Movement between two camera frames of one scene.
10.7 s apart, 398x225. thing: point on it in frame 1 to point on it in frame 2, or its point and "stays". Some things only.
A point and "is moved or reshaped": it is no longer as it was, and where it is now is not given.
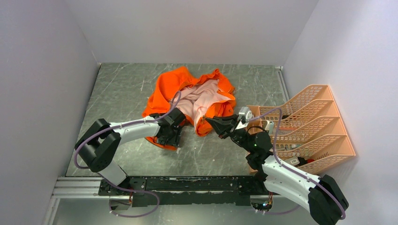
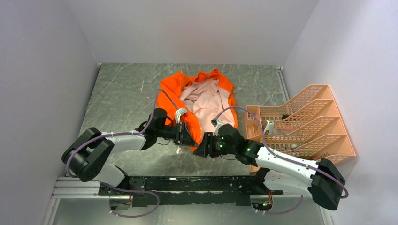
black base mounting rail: [177, 191] stays
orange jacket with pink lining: [178, 88] is moved or reshaped
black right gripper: [224, 125] to [206, 147]
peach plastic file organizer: [308, 131] stays
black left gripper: [175, 141] to [183, 137]
